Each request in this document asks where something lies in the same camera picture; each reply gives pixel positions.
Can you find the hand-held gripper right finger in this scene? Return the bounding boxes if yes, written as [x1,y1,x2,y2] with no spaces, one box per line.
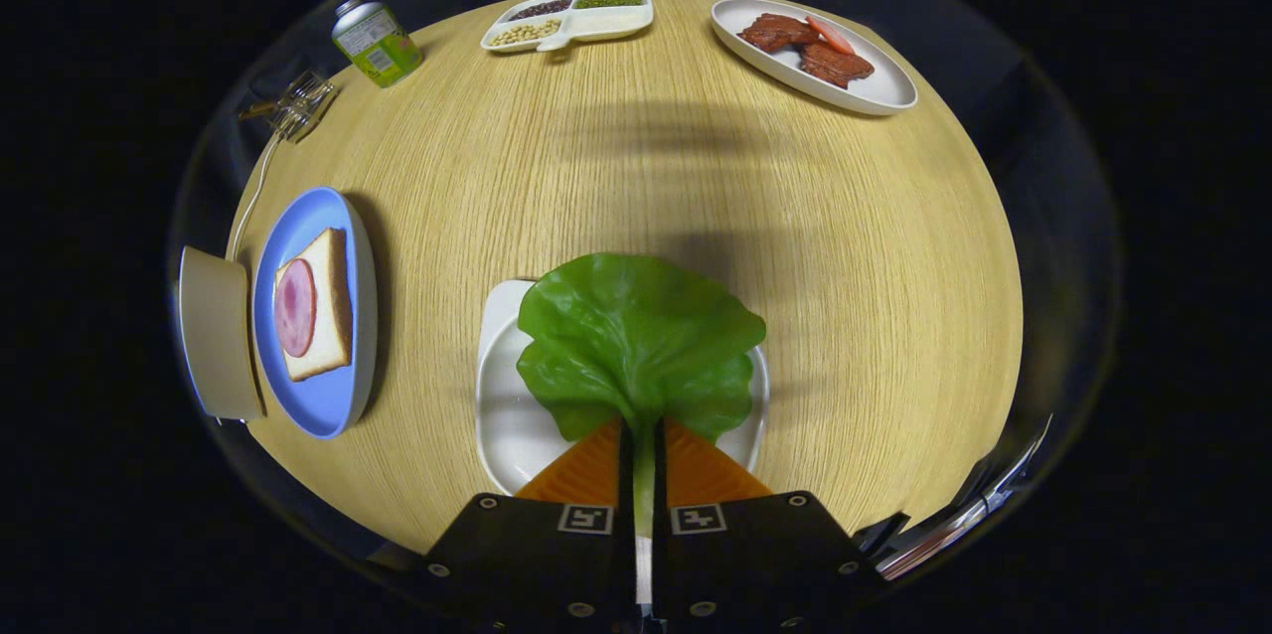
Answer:
[651,415,887,634]

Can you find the green lettuce leaf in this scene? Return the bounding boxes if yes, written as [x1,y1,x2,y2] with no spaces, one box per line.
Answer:
[515,252,768,541]

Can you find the white oval plate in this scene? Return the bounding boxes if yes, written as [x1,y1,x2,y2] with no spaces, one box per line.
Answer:
[710,0,919,116]

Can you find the pale soybeans heap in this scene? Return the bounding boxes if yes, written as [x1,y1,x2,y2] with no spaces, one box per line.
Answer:
[489,20,562,47]

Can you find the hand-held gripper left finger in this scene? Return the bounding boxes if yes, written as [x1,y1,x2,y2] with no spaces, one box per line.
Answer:
[422,415,638,634]

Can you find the pink ham slice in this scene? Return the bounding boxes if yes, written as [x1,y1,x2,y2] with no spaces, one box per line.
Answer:
[274,258,318,359]

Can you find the white power cable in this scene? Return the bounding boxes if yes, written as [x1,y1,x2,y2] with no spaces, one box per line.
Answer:
[227,132,284,262]

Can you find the white square plate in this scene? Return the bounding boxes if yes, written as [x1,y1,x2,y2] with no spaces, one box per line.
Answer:
[475,278,771,498]

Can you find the white toaster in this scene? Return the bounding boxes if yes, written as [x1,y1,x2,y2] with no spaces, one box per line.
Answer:
[177,246,266,422]

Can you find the white bread slice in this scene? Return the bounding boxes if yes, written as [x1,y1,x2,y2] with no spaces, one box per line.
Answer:
[273,228,355,384]

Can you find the brown meat piece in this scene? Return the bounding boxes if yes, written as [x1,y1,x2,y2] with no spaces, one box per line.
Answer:
[737,13,821,54]
[800,43,875,90]

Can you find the green label metal bottle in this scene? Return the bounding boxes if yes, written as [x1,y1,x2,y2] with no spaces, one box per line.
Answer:
[331,0,424,88]

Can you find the pink sausage slice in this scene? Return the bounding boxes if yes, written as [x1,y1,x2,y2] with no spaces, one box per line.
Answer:
[807,15,856,56]

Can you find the blue round plate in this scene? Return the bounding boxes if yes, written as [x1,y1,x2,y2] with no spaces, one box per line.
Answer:
[252,187,379,440]

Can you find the metal wire basket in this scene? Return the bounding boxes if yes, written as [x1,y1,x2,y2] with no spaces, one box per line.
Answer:
[238,70,337,144]

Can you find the white divided dish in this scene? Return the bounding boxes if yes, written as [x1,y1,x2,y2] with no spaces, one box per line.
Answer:
[480,0,655,54]

